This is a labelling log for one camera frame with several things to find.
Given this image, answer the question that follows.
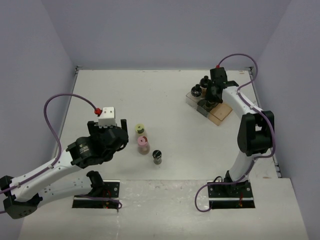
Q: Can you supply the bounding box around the brown spice jar black lid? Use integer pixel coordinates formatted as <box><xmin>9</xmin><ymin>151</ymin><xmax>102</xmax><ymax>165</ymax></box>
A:
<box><xmin>199</xmin><ymin>75</ymin><xmax>211</xmax><ymax>98</ymax></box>

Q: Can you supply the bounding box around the large white salt jar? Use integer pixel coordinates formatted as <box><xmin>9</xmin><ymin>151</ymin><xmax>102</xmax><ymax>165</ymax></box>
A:
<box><xmin>190</xmin><ymin>84</ymin><xmax>202</xmax><ymax>101</ymax></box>

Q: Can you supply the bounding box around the yellow lid spice jar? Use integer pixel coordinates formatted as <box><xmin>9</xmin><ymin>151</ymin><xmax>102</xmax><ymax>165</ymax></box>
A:
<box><xmin>134</xmin><ymin>123</ymin><xmax>147</xmax><ymax>138</ymax></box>

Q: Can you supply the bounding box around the pink lid spice jar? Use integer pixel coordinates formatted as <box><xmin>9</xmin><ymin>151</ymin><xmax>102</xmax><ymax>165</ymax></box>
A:
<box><xmin>137</xmin><ymin>136</ymin><xmax>150</xmax><ymax>155</ymax></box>

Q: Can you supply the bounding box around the black grinder pepper bottle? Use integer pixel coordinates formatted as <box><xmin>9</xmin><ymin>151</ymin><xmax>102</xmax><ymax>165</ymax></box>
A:
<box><xmin>152</xmin><ymin>149</ymin><xmax>162</xmax><ymax>165</ymax></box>

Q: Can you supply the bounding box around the black cap bottle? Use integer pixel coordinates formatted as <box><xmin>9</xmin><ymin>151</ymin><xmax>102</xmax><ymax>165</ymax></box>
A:
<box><xmin>203</xmin><ymin>100</ymin><xmax>218</xmax><ymax>112</ymax></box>

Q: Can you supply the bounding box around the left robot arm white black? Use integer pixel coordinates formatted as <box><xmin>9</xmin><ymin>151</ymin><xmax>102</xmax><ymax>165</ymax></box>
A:
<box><xmin>0</xmin><ymin>119</ymin><xmax>129</xmax><ymax>219</ymax></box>

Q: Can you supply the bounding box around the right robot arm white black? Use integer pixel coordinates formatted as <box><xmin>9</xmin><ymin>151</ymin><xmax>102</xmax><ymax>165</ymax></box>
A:
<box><xmin>205</xmin><ymin>66</ymin><xmax>275</xmax><ymax>197</ymax></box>

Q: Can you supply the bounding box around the clear tiered organizer tray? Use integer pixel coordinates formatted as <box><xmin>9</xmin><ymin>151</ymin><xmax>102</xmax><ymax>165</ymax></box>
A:
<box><xmin>185</xmin><ymin>92</ymin><xmax>233</xmax><ymax>126</ymax></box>

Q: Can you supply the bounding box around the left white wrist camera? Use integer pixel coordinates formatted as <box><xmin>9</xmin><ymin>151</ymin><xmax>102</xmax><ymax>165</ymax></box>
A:
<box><xmin>98</xmin><ymin>107</ymin><xmax>117</xmax><ymax>128</ymax></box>

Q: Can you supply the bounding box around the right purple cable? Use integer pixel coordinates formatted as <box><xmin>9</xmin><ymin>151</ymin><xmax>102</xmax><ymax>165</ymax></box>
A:
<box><xmin>194</xmin><ymin>53</ymin><xmax>277</xmax><ymax>213</ymax></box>

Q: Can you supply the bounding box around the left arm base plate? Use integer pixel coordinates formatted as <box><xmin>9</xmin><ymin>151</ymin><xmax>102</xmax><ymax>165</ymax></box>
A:
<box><xmin>72</xmin><ymin>180</ymin><xmax>122</xmax><ymax>211</ymax></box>

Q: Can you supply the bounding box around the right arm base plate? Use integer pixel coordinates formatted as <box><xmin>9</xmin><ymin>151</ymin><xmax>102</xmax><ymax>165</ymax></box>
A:
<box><xmin>207</xmin><ymin>176</ymin><xmax>255</xmax><ymax>210</ymax></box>

